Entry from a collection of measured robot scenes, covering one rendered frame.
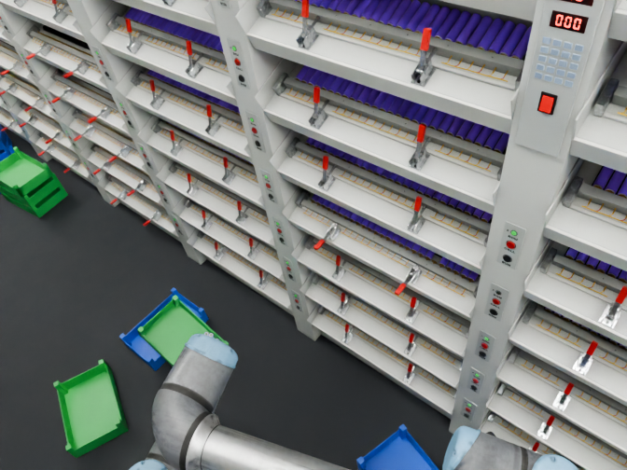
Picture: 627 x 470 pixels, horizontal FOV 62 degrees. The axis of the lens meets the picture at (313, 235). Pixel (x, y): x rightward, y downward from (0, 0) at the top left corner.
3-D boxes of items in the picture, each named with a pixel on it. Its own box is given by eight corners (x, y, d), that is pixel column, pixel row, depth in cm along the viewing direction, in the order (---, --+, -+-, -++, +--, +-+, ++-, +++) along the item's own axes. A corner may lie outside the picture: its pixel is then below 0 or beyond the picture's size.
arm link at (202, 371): (147, 459, 160) (149, 380, 100) (176, 407, 170) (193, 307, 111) (192, 480, 160) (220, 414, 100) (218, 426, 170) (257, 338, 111)
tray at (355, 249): (472, 323, 131) (469, 313, 123) (292, 225, 160) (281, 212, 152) (511, 256, 134) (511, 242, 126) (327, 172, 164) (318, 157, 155)
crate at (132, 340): (155, 371, 210) (148, 362, 204) (126, 345, 220) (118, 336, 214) (209, 319, 224) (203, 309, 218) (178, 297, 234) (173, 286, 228)
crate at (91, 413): (129, 430, 195) (120, 421, 189) (76, 458, 190) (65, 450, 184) (111, 367, 214) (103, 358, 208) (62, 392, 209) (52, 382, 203)
